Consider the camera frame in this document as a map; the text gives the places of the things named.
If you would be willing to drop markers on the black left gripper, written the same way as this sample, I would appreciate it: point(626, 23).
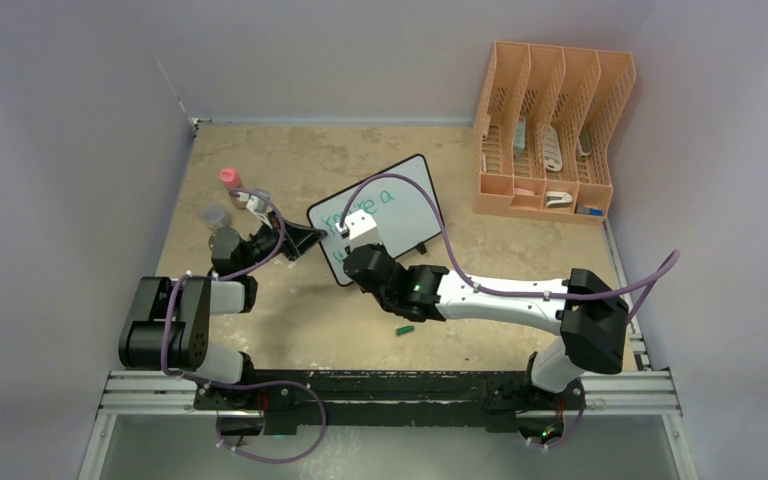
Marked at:
point(298, 239)

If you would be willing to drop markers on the white whiteboard black frame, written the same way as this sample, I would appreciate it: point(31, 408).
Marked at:
point(399, 209)

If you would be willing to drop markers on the green marker cap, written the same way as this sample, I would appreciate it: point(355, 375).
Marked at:
point(404, 330)

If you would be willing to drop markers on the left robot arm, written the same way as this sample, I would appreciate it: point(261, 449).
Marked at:
point(167, 325)

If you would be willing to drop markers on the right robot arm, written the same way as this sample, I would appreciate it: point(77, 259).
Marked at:
point(588, 323)

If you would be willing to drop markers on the clear plastic clip jar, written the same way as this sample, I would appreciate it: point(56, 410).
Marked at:
point(215, 216)

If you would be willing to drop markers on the pink lid crayon bottle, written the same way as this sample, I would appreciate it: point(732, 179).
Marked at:
point(232, 182)

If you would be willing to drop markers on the white stapler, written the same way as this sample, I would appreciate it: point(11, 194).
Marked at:
point(558, 199)

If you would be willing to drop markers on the peach plastic file organizer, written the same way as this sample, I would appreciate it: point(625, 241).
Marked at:
point(543, 126)

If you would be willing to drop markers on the white perforated object in organizer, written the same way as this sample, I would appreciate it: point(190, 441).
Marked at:
point(552, 156)

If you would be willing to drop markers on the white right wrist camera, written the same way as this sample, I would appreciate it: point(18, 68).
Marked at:
point(358, 229)

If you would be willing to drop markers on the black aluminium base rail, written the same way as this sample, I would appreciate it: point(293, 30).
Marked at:
point(496, 401)

